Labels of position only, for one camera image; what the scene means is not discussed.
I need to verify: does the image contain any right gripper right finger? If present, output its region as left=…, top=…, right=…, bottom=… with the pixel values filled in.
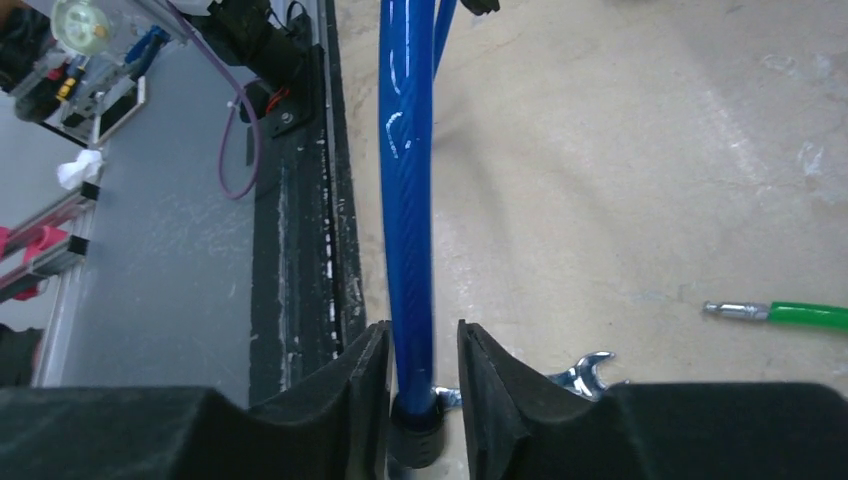
left=457, top=322, right=847, bottom=479

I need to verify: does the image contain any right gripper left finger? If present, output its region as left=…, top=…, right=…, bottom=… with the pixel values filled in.
left=1, top=321, right=391, bottom=479

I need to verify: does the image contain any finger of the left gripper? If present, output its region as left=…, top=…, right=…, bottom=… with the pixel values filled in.
left=463, top=0, right=501, bottom=16

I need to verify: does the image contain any blue cable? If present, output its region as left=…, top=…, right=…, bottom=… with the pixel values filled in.
left=377, top=0, right=460, bottom=470

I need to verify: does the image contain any silver open-end wrench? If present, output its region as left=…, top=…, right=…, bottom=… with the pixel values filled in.
left=434, top=351, right=616, bottom=411

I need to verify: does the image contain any clutter outside the cell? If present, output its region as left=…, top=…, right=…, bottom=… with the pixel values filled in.
left=1, top=1, right=171, bottom=147

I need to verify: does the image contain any aluminium frame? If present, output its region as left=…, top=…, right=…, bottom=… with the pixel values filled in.
left=1, top=181, right=100, bottom=387

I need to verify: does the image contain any green cable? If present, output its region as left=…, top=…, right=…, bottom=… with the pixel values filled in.
left=702, top=300, right=848, bottom=334

